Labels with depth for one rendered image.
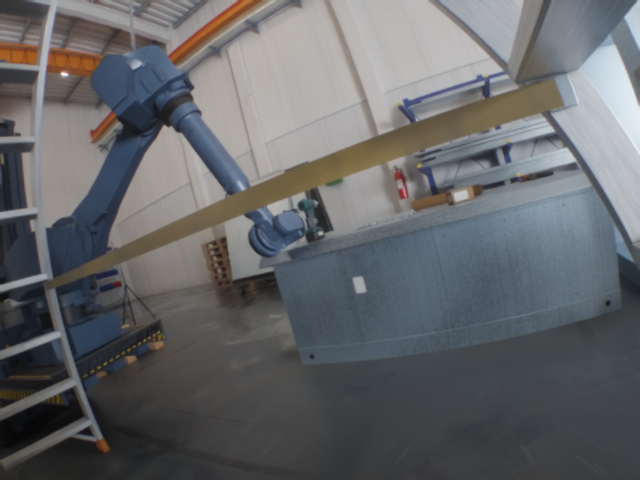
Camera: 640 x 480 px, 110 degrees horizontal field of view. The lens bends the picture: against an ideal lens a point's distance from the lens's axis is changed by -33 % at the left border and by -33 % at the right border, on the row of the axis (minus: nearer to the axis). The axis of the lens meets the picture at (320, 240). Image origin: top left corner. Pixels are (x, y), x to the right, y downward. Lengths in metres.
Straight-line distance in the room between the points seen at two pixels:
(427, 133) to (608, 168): 0.20
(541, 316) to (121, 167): 2.25
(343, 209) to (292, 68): 3.32
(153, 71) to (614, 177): 1.72
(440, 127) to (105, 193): 1.84
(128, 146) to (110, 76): 0.45
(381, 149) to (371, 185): 6.13
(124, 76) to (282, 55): 6.36
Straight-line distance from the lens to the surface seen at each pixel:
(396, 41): 6.89
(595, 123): 0.38
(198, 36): 9.35
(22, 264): 1.88
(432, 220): 1.42
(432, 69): 6.55
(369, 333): 1.68
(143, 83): 1.74
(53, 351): 1.86
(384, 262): 1.54
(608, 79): 2.50
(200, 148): 1.60
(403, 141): 0.35
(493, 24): 0.39
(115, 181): 1.99
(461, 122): 0.35
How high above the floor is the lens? 0.73
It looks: 3 degrees down
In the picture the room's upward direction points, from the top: 16 degrees counter-clockwise
